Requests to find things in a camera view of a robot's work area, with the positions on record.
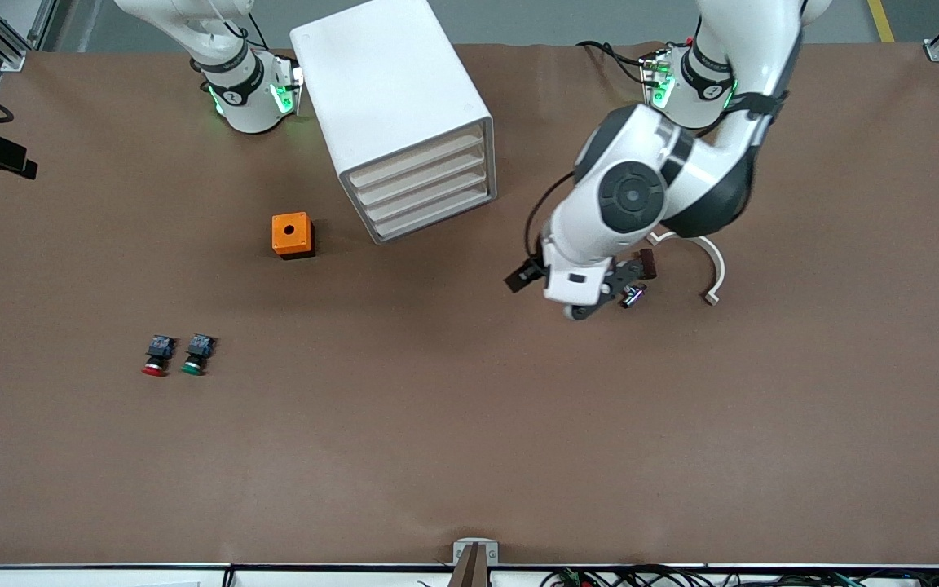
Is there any red push button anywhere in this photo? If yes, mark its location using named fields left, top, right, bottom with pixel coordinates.
left=142, top=334, right=177, bottom=377

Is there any green push button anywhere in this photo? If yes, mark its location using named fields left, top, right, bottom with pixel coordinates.
left=180, top=333, right=217, bottom=376

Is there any brown table mat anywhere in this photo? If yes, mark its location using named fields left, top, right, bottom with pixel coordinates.
left=0, top=41, right=939, bottom=567

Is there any orange box with hole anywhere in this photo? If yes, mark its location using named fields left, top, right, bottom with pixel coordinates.
left=271, top=212, right=315, bottom=260

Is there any white half-ring pipe clamp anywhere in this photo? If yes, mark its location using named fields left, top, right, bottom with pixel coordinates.
left=647, top=231, right=726, bottom=307

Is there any aluminium profile post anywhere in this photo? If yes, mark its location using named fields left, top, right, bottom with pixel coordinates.
left=452, top=538, right=500, bottom=587

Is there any black cable bundle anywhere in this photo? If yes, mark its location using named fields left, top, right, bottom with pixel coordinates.
left=539, top=565, right=939, bottom=587

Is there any white cable tray ledge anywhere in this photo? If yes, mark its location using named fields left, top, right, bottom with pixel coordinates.
left=0, top=564, right=939, bottom=587

